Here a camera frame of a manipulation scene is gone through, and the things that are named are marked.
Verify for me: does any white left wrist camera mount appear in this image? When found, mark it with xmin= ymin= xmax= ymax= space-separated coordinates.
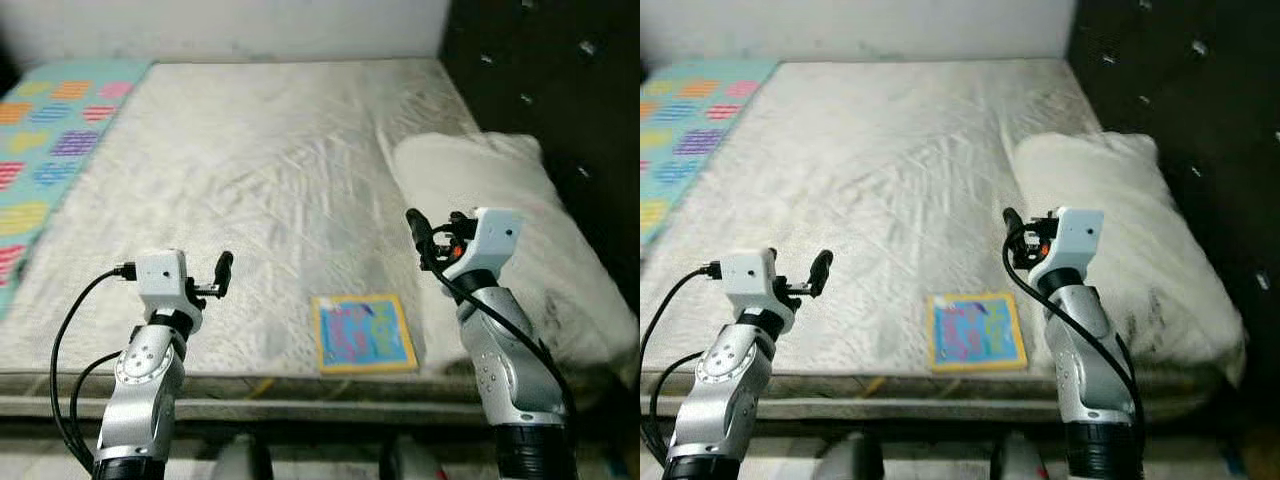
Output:
xmin=718 ymin=248 xmax=797 ymax=333
xmin=135 ymin=250 xmax=204 ymax=333

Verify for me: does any dark bed frame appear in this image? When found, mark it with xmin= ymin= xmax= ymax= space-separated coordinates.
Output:
xmin=640 ymin=398 xmax=1280 ymax=446
xmin=0 ymin=398 xmax=641 ymax=446

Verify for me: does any teal heart-print blanket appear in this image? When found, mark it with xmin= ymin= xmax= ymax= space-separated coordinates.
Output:
xmin=0 ymin=60 xmax=153 ymax=321
xmin=640 ymin=58 xmax=783 ymax=249

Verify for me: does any black tufted headboard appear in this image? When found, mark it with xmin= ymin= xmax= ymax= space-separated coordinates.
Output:
xmin=440 ymin=0 xmax=641 ymax=311
xmin=1065 ymin=0 xmax=1280 ymax=401

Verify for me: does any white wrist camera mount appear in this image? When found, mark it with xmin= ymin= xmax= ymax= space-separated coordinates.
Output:
xmin=135 ymin=250 xmax=204 ymax=333
xmin=1028 ymin=206 xmax=1105 ymax=283
xmin=443 ymin=207 xmax=525 ymax=283
xmin=718 ymin=248 xmax=797 ymax=333

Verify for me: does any yellow-bordered blue children's book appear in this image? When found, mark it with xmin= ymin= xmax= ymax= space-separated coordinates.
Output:
xmin=926 ymin=291 xmax=1030 ymax=374
xmin=312 ymin=293 xmax=420 ymax=376

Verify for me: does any grey quilted mattress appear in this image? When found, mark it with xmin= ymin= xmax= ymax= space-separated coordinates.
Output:
xmin=0 ymin=58 xmax=641 ymax=421
xmin=640 ymin=58 xmax=1251 ymax=421

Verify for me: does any white pillow with black lettering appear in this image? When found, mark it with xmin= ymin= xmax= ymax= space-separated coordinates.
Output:
xmin=1010 ymin=131 xmax=1249 ymax=389
xmin=390 ymin=132 xmax=639 ymax=379

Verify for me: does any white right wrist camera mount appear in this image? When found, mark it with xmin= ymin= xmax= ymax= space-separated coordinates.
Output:
xmin=1028 ymin=206 xmax=1105 ymax=283
xmin=443 ymin=207 xmax=525 ymax=283

